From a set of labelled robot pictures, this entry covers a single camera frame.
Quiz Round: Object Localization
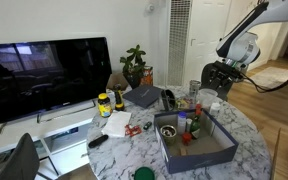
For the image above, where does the green glass bottle red cap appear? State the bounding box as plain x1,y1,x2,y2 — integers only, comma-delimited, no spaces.
190,103,203,141

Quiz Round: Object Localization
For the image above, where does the small black key fob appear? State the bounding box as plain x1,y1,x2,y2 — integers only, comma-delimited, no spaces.
142,121,153,131

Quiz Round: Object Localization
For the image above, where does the green round lid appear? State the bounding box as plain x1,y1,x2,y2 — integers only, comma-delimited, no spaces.
133,166,156,180

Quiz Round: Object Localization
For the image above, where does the dark grey chair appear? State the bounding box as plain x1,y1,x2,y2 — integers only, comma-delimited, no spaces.
0,132,41,180

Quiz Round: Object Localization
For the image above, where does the red ketchup packet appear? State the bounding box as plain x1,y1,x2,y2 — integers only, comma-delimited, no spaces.
124,124,143,138

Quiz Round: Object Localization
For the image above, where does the orange Jenga box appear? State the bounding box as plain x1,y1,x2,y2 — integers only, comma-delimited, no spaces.
140,65,154,87

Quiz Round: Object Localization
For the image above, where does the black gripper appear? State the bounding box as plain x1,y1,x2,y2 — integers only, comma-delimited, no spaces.
200,60,244,102

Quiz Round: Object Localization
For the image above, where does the brown paper bag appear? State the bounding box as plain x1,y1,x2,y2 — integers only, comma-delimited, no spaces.
107,72,130,93

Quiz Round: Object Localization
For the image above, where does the orange sauce bottle red cap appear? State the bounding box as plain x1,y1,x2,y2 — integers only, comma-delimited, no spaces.
182,132,193,146

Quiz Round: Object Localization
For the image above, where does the black remote control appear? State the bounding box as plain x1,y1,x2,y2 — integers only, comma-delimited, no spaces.
87,134,110,149

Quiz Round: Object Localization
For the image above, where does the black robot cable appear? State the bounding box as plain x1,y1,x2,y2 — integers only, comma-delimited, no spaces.
241,57,288,94

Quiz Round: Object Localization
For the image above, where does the black flat screen television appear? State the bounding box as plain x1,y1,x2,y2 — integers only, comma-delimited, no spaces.
0,36,113,125

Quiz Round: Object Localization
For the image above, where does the white television stand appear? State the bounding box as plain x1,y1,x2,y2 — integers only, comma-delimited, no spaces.
0,99,113,180

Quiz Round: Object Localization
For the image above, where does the white door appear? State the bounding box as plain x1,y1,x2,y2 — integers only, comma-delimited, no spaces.
183,0,232,88

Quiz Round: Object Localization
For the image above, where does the white wall heater grille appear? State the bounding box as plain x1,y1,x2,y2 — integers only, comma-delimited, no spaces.
166,0,194,88

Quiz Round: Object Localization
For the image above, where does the patterned floor rug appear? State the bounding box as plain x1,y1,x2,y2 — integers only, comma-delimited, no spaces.
249,65,288,90

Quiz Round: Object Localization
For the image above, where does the yellow lid vitamin bottle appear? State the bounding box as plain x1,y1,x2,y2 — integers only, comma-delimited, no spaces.
97,93,114,118

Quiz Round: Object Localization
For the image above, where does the white pill bottle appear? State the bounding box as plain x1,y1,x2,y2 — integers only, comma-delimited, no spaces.
209,102,222,118

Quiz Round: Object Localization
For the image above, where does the white paper napkin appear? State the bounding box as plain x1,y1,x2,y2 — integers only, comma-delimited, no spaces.
101,110,132,138

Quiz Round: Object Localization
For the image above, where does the dark grey closed laptop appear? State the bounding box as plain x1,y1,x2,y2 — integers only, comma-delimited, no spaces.
122,84,164,110

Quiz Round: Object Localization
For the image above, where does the black bottle yellow label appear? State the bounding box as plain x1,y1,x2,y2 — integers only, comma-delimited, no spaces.
113,83,126,112

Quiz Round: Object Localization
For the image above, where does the white bottle blue cap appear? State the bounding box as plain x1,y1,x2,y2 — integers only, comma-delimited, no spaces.
177,111,188,135

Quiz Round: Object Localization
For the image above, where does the green potted plant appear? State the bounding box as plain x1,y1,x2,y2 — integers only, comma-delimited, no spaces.
119,44,148,90

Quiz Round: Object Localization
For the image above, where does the clear frost cold cup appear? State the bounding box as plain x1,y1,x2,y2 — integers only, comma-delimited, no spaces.
197,88,219,110

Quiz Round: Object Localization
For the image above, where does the metal tin can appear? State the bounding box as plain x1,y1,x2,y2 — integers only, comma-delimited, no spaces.
159,124,178,145

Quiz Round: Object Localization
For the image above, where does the yellow sauce packet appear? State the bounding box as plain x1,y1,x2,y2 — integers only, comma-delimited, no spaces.
175,98,194,111

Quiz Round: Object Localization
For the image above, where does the navy cardboard box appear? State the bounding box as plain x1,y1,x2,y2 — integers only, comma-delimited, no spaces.
153,108,240,175

